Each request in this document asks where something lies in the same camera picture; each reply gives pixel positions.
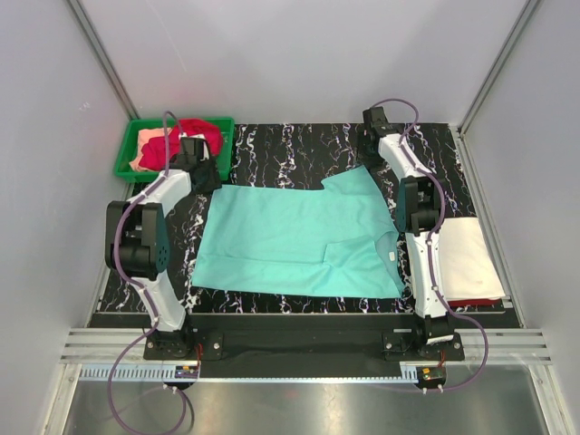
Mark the teal t-shirt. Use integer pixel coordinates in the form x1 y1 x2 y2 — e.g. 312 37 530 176
191 167 404 298

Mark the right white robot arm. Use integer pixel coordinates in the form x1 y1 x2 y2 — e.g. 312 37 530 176
359 129 454 360

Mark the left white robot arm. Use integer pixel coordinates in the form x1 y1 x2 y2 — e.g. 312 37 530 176
105 156 222 359

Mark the red t-shirt in bin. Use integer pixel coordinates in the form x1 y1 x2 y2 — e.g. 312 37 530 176
131 119 224 171

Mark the peach t-shirt in bin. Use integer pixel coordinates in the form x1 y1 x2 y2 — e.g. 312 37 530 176
130 128 167 172

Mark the green plastic bin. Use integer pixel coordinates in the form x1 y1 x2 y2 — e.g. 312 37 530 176
114 117 235 183

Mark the folded white t-shirt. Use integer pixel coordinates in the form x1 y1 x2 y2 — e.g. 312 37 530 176
439 217 506 302

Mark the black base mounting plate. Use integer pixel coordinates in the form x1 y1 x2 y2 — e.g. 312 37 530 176
144 312 463 363

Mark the folded red t-shirt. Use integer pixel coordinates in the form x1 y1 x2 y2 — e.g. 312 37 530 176
448 298 501 308

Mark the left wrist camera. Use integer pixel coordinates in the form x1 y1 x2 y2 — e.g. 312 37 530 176
176 136 211 164

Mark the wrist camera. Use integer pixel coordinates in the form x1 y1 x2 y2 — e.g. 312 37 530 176
176 136 211 164
362 106 401 138

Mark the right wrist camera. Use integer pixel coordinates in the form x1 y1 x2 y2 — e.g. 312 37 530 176
362 106 401 138

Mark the aluminium frame rail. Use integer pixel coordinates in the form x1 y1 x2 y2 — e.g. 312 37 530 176
63 328 552 365

